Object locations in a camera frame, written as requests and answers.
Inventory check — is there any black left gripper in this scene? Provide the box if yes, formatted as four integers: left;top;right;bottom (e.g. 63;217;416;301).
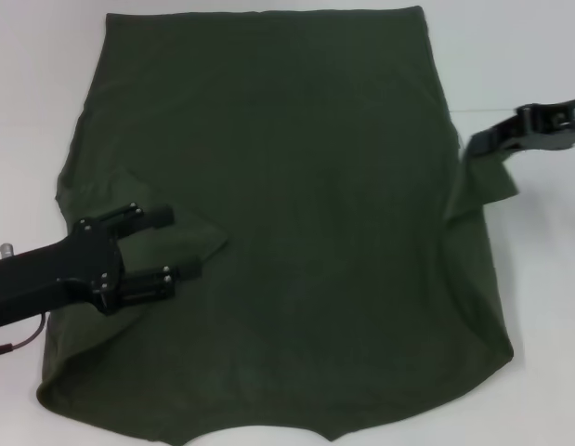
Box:
0;203;203;318

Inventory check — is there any dark green shirt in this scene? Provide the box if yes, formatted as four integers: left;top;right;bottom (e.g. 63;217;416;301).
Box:
35;4;520;418

